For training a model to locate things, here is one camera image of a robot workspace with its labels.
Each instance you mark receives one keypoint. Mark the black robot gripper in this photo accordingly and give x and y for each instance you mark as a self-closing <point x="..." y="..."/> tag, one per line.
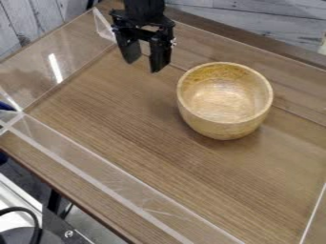
<point x="140" y="21"/>

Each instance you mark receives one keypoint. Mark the light wooden bowl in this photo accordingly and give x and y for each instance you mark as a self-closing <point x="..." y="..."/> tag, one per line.
<point x="223" y="99"/>

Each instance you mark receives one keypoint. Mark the blue object at edge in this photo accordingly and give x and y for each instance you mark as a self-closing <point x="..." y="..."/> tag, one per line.
<point x="5" y="107"/>

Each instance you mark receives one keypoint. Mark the black table leg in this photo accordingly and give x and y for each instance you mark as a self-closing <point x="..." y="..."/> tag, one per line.
<point x="53" y="202"/>

